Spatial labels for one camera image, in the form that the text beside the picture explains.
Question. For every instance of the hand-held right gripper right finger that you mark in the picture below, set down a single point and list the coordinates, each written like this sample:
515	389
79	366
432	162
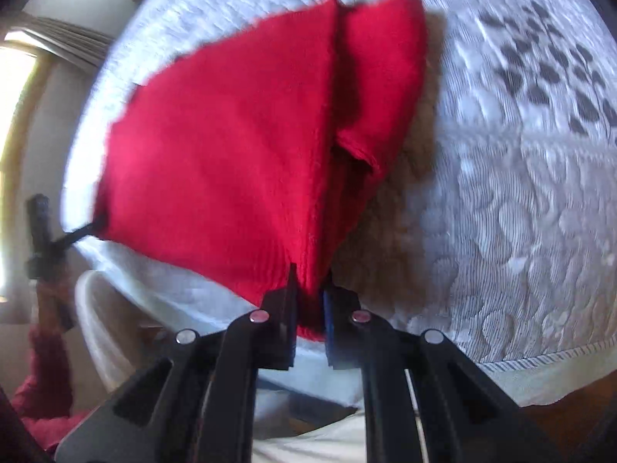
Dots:
337	333

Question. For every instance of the window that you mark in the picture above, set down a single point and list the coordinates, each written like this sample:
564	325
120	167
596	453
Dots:
17	130

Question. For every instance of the floral quilted bedspread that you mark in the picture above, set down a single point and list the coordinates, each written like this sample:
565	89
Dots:
506	178

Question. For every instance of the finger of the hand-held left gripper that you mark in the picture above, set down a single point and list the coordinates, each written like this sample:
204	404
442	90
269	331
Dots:
79	234

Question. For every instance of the grey curtain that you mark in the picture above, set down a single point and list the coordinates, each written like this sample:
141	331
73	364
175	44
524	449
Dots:
72	38

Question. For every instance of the red knitted sweater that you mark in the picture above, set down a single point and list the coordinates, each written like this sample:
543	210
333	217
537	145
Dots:
217	154

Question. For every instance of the person's left forearm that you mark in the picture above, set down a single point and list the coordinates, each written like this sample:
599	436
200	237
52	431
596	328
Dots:
41	386

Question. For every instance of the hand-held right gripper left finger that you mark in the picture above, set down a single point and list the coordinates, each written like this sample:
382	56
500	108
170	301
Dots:
284	328

